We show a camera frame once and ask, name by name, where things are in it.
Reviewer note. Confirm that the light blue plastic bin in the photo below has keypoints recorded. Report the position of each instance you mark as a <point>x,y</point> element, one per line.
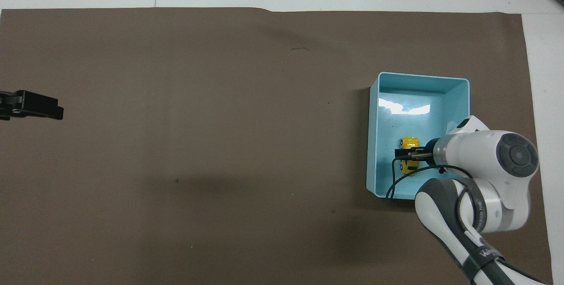
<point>414,95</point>

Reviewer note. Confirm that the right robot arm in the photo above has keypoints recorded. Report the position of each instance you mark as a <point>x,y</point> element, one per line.
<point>484,161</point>

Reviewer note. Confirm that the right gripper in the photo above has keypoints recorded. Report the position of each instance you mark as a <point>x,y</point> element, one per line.
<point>429,152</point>

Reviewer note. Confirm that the yellow toy beetle car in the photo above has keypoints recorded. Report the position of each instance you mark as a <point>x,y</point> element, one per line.
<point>410,142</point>

